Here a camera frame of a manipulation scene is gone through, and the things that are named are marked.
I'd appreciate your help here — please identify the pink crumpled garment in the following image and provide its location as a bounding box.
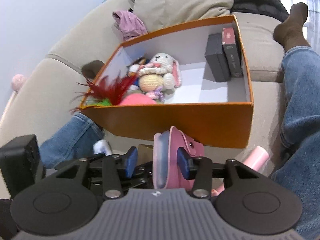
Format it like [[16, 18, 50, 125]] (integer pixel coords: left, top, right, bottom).
[[112, 10, 148, 41]]

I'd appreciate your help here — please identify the pink selfie stick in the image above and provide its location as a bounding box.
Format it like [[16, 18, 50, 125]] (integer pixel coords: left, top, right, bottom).
[[212, 146, 270, 197]]

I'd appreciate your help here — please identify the white cream tube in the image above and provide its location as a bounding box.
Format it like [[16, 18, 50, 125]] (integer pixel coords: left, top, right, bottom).
[[93, 139, 113, 156]]

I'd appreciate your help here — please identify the orange cardboard storage box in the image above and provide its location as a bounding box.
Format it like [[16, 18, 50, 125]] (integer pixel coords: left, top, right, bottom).
[[79, 15, 253, 148]]

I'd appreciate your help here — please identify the colourful feather shuttlecock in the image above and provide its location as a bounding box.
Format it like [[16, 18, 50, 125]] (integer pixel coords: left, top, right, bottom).
[[68, 73, 158, 114]]

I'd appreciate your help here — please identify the dark grey box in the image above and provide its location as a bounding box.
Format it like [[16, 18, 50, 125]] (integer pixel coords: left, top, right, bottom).
[[204, 33, 231, 82]]

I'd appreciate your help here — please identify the red card box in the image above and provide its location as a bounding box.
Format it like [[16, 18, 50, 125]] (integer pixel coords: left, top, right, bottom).
[[222, 27, 243, 77]]

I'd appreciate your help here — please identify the brown cardboard box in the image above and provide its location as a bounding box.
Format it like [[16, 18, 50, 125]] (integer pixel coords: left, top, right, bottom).
[[137, 144, 153, 165]]

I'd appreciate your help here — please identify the pink snap pouch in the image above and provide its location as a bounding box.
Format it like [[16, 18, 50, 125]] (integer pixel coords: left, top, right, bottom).
[[152, 126, 204, 191]]

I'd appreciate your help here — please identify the beige cushion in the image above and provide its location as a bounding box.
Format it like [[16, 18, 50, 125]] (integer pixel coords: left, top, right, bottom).
[[133, 0, 234, 32]]

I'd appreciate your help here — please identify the right leg in jeans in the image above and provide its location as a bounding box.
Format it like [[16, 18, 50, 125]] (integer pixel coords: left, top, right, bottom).
[[271, 3, 319, 239]]

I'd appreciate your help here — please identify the leg in jeans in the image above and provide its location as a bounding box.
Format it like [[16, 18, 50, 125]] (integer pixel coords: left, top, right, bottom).
[[38, 60, 106, 169], [271, 3, 319, 239]]

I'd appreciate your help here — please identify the black puffer jacket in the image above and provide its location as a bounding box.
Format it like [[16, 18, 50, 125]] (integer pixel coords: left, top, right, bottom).
[[231, 0, 289, 22]]

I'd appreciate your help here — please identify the white crochet bunny doll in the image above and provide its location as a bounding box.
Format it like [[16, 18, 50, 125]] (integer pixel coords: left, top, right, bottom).
[[129, 53, 182, 103]]

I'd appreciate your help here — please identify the left leg in jeans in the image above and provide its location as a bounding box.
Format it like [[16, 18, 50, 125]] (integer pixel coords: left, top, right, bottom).
[[38, 60, 106, 169]]

